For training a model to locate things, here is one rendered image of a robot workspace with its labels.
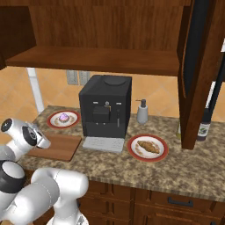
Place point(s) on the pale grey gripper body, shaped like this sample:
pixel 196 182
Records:
pixel 42 141

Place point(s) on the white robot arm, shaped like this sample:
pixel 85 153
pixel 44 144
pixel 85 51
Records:
pixel 58 184

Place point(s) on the wooden cutting board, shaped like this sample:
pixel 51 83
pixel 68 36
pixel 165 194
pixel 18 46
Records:
pixel 60 146

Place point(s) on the red rimmed plate with croissant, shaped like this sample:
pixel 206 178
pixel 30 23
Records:
pixel 137 152

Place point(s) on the wooden base cabinet door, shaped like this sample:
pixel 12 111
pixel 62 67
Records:
pixel 108 211
pixel 175 218

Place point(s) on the brown croissant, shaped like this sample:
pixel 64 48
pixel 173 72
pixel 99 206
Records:
pixel 148 146

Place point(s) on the wooden cabinet door dark panel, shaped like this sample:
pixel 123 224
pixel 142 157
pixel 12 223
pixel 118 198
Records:
pixel 205 58

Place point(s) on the pink frosted cupcake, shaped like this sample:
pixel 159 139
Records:
pixel 63 117

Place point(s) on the red rimmed plate with cupcake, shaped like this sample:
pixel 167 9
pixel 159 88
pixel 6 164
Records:
pixel 71 120

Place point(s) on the black coffee machine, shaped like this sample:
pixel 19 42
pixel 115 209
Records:
pixel 105 108

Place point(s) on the narrow wooden drawer front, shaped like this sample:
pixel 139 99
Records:
pixel 111 191

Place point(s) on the grey soap dispenser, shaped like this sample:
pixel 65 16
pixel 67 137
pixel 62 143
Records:
pixel 142 113

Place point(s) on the yellow green bottle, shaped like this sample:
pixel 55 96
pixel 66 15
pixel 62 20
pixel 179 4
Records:
pixel 178 131

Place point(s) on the dark wine bottle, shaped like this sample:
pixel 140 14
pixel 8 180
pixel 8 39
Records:
pixel 204 127

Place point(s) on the wide wooden drawer front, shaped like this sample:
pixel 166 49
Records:
pixel 205 205

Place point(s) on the black slanted bar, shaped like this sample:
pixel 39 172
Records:
pixel 218 85

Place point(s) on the white window frame post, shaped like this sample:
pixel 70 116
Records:
pixel 35 89

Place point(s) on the grey wall outlet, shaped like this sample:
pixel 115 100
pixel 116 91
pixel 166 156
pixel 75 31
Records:
pixel 84 78
pixel 72 77

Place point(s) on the open wooden wall cabinet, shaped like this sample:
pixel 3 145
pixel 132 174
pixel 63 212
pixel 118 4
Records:
pixel 96 55

